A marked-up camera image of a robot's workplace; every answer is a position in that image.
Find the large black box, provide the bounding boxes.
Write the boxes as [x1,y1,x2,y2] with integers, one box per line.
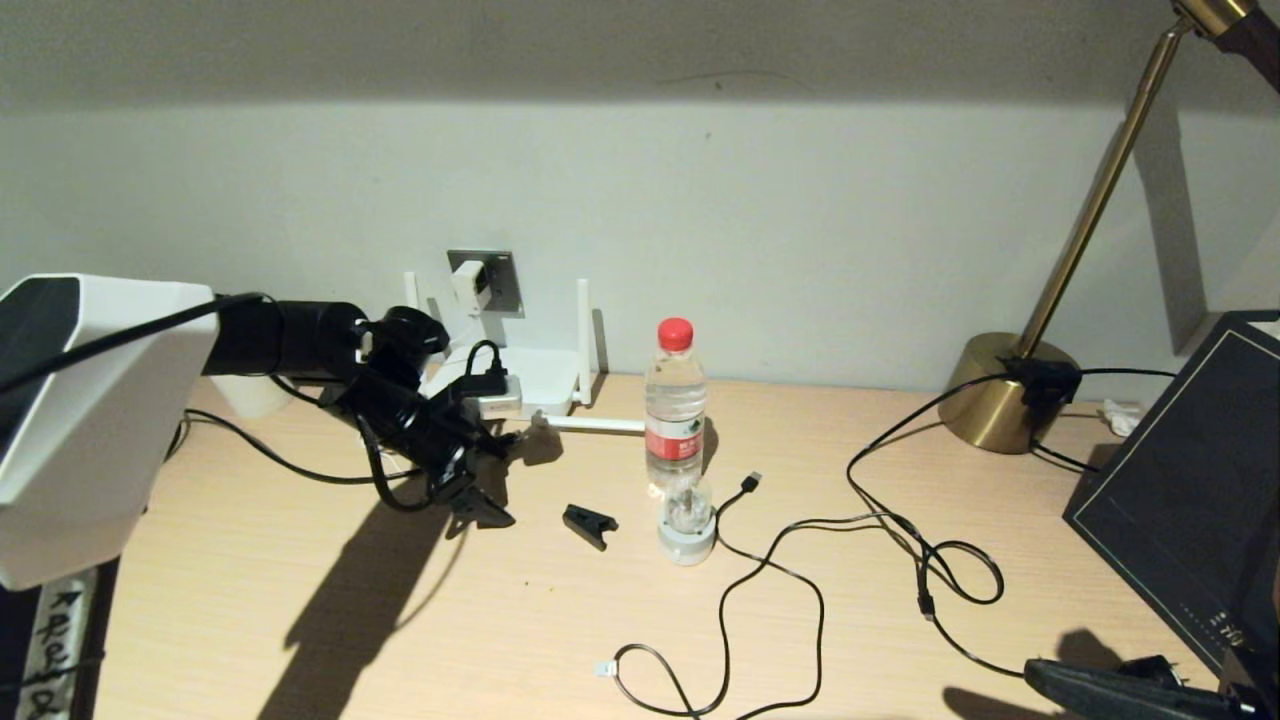
[1060,312,1280,701]

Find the small round white device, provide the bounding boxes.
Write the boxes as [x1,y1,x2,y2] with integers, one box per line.
[657,473,717,565]

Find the thin black cable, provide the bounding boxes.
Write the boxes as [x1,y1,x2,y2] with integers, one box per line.
[1027,368,1171,473]

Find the black lamp base connector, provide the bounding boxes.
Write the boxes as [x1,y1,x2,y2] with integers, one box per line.
[997,357,1081,421]

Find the white power adapter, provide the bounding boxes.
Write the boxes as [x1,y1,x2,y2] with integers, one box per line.
[452,260,493,316]

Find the black ethernet cable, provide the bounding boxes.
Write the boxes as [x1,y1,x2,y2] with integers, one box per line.
[165,408,521,487]

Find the grey wall socket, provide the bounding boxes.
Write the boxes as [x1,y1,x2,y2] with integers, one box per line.
[447,250,525,317]

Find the brass desk lamp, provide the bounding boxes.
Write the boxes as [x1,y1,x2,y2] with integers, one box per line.
[937,0,1280,456]

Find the red-capped water bottle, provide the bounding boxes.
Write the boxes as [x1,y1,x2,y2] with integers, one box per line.
[645,320,708,498]

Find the black lamp power cord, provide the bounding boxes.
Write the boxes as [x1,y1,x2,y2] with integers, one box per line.
[845,372,1186,691]

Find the small black plastic clip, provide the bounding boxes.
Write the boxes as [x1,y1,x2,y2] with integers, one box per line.
[563,503,621,550]

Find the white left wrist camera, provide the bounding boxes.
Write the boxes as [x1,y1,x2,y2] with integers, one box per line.
[462,375,524,421]

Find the white toilet paper roll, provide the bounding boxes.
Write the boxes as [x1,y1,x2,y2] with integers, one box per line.
[210,375,293,419]

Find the white router with antennas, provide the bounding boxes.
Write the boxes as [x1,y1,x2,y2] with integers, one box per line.
[405,270,646,433]

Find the black USB cable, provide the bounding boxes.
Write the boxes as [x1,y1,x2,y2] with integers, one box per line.
[595,472,1003,720]

